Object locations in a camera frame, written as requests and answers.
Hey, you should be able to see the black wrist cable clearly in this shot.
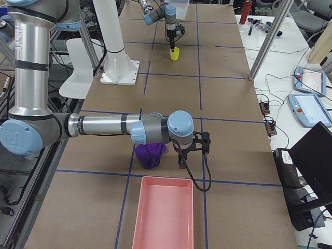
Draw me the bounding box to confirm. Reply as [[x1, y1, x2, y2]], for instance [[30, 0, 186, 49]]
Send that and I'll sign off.
[[165, 22, 186, 44], [171, 139, 213, 192]]

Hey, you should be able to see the yellow plastic cup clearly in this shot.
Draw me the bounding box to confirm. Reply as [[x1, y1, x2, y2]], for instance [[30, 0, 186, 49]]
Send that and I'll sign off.
[[169, 47, 180, 61]]

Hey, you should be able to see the teach pendant far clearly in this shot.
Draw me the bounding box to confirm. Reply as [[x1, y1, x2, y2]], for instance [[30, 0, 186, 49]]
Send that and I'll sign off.
[[294, 66, 327, 97]]

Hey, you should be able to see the purple cloth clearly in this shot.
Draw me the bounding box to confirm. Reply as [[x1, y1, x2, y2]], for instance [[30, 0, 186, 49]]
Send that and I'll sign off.
[[135, 143, 167, 170]]

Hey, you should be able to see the teach pendant near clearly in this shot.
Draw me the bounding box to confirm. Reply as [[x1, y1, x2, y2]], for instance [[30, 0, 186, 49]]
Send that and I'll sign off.
[[288, 93, 331, 128]]

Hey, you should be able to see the pink plastic tray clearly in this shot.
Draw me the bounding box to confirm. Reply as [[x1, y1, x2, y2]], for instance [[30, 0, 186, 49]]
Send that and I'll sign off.
[[132, 176, 194, 248]]

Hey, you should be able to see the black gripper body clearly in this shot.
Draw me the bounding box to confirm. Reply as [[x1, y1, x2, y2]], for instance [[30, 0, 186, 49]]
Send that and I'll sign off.
[[173, 143, 193, 164], [166, 29, 177, 44]]

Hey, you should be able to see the red cylinder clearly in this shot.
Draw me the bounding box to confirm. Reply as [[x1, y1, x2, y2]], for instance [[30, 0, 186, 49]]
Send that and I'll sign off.
[[239, 0, 252, 25]]

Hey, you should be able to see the grey aluminium post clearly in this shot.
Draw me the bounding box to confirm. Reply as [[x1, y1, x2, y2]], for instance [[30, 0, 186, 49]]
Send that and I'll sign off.
[[248, 0, 294, 81]]

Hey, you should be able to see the black laptop on stand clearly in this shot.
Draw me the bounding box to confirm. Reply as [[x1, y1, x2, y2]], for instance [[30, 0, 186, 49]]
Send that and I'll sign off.
[[273, 122, 331, 231]]

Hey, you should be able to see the white chair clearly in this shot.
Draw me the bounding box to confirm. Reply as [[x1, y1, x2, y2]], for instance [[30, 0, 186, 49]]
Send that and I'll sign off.
[[59, 38, 99, 99]]

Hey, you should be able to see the teach pendant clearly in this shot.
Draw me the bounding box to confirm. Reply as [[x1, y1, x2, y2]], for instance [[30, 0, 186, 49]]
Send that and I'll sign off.
[[294, 66, 327, 97], [288, 93, 331, 128]]

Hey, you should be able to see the clear plastic bin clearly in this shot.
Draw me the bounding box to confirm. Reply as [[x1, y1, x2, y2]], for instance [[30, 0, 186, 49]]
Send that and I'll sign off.
[[174, 0, 190, 20]]

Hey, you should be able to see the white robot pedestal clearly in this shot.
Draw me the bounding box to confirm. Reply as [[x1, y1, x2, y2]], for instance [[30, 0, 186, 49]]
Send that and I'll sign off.
[[93, 0, 140, 85]]

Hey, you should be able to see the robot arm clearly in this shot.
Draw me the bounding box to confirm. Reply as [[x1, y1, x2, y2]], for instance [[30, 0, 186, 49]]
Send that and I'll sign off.
[[1, 1, 196, 163], [138, 1, 178, 52]]

